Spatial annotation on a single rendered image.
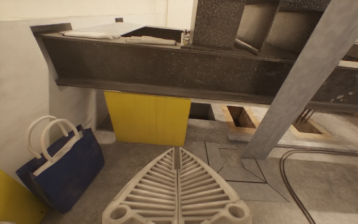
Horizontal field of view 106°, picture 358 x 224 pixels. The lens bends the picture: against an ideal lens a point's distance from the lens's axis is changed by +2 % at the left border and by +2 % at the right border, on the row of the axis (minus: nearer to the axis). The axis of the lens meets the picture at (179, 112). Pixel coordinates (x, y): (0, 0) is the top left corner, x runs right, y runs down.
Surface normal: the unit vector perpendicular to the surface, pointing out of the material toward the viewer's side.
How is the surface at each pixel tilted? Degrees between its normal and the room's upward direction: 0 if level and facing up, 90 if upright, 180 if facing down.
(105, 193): 0
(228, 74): 90
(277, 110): 90
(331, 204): 0
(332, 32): 90
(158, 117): 90
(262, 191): 10
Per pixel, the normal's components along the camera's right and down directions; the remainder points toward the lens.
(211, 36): -0.03, 0.59
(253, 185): 0.08, -0.68
